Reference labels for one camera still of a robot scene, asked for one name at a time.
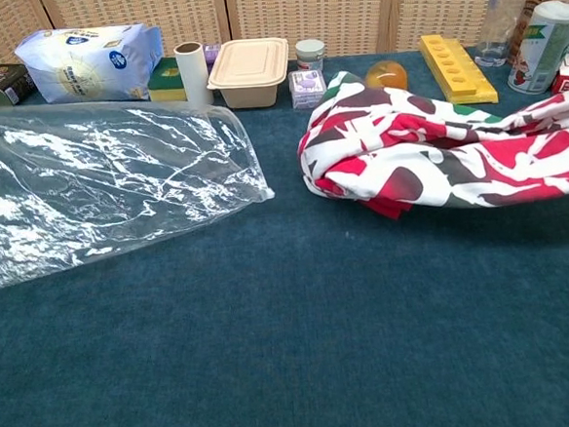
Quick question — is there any orange jelly cup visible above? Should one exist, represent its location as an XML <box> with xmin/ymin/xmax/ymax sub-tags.
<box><xmin>363</xmin><ymin>58</ymin><xmax>409</xmax><ymax>94</ymax></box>

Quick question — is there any beige lidded lunch box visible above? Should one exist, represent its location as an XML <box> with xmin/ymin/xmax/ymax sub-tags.
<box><xmin>204</xmin><ymin>35</ymin><xmax>293</xmax><ymax>112</ymax></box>

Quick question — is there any yellow block with round holes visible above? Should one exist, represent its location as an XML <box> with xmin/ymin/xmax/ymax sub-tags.
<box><xmin>417</xmin><ymin>30</ymin><xmax>500</xmax><ymax>110</ymax></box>

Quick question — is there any small purple box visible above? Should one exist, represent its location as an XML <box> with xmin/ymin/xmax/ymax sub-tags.
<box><xmin>203</xmin><ymin>42</ymin><xmax>224</xmax><ymax>68</ymax></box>

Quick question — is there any clear plastic water bottle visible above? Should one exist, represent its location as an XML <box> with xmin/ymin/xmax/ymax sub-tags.
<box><xmin>470</xmin><ymin>0</ymin><xmax>542</xmax><ymax>69</ymax></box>

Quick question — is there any green yellow sponge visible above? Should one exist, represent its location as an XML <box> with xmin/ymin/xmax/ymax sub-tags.
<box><xmin>145</xmin><ymin>56</ymin><xmax>189</xmax><ymax>104</ymax></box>

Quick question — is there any white-capped green bottle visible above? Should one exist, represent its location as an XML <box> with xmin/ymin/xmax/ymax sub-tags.
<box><xmin>502</xmin><ymin>0</ymin><xmax>569</xmax><ymax>97</ymax></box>

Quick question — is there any red white green patterned garment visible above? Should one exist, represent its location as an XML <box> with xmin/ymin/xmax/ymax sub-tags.
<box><xmin>291</xmin><ymin>55</ymin><xmax>569</xmax><ymax>228</ymax></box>

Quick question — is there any clear plastic zip bag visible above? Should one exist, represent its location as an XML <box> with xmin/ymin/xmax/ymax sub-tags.
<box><xmin>0</xmin><ymin>86</ymin><xmax>281</xmax><ymax>292</ymax></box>

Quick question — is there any white blue tissue pack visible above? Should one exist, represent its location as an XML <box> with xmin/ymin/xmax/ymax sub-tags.
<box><xmin>12</xmin><ymin>19</ymin><xmax>168</xmax><ymax>109</ymax></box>

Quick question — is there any dark blue table cloth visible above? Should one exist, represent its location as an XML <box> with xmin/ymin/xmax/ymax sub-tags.
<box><xmin>0</xmin><ymin>36</ymin><xmax>569</xmax><ymax>427</ymax></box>

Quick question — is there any white cardboard paper roll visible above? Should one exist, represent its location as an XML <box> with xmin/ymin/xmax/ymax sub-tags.
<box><xmin>173</xmin><ymin>40</ymin><xmax>215</xmax><ymax>109</ymax></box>

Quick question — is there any dark green tin can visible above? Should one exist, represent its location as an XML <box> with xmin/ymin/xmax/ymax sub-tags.
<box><xmin>0</xmin><ymin>60</ymin><xmax>39</xmax><ymax>107</ymax></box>

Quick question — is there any woven bamboo folding screen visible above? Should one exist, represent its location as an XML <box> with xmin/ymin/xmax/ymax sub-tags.
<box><xmin>0</xmin><ymin>0</ymin><xmax>569</xmax><ymax>83</ymax></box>

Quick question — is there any small white lidded jar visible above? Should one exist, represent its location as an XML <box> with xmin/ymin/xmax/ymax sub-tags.
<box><xmin>294</xmin><ymin>38</ymin><xmax>328</xmax><ymax>75</ymax></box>

